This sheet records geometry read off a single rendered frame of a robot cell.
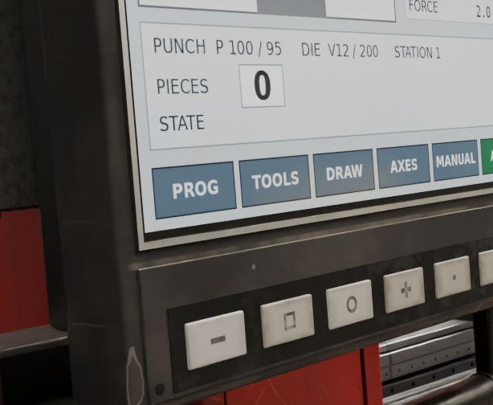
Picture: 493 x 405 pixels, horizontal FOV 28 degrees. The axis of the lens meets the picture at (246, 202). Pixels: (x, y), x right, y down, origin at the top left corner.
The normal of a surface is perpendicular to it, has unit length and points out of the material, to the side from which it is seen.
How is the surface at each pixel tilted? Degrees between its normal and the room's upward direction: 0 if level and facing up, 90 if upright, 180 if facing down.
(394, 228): 90
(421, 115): 90
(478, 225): 90
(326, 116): 90
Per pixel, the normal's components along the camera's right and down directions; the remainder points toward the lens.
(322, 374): 0.65, -0.01
